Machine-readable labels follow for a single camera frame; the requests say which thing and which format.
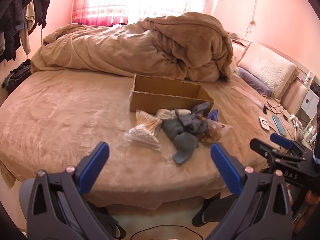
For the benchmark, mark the person's foot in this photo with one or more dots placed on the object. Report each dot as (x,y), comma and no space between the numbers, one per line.
(207,210)
(110,223)

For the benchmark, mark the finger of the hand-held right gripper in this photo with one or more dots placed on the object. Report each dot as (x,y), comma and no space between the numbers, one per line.
(281,140)
(262,148)

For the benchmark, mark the hanging dark clothes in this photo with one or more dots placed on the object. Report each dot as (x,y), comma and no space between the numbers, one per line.
(15,22)

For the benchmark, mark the smartphone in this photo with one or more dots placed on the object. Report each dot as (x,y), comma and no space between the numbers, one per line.
(278,125)

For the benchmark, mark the brown fleece blanket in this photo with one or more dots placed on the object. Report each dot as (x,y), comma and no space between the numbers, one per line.
(130,45)

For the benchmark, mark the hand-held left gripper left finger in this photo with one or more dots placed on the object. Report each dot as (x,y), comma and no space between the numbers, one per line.
(93,166)

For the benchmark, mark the white sock bundle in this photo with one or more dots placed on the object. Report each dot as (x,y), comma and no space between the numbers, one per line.
(165,115)

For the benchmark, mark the person's right foot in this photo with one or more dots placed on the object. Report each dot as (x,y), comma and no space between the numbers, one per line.
(207,210)

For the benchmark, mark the cardboard box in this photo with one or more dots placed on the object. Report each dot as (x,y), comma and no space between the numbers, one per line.
(150,101)

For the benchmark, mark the small white bottle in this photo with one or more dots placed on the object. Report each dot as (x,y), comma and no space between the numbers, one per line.
(308,75)

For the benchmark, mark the black bag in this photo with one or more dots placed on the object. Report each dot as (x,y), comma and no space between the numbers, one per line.
(17,77)

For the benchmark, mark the white power strip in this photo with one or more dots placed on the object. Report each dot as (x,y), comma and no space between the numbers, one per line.
(296,121)

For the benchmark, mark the clear snack bag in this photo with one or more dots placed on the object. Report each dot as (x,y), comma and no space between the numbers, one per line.
(216,130)

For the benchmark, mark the person's left foot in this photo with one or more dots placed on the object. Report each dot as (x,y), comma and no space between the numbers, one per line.
(110,223)

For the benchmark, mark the blue plastic packet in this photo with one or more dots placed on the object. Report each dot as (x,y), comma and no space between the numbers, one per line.
(212,115)

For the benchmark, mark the dark grey dotted sock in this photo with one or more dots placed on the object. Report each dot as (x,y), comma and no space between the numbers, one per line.
(197,116)

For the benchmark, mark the blue grey sock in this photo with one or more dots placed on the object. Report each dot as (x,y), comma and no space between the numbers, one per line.
(185,146)

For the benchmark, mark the clear bag of cotton swabs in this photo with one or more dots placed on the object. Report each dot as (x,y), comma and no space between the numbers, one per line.
(145,131)

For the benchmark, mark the white square charger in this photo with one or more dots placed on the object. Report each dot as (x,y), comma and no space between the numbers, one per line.
(264,123)

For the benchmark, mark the floral cream pillow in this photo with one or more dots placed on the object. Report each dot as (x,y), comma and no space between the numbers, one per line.
(272,67)

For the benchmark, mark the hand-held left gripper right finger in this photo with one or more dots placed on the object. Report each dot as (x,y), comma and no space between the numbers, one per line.
(226,167)

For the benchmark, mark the pink patterned curtain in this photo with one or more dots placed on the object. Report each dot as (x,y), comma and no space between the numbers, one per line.
(120,7)

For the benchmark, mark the white nightstand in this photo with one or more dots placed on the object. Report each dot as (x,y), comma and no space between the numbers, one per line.
(310,103)

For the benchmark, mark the purple pillow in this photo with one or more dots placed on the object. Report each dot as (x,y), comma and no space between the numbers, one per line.
(255,82)

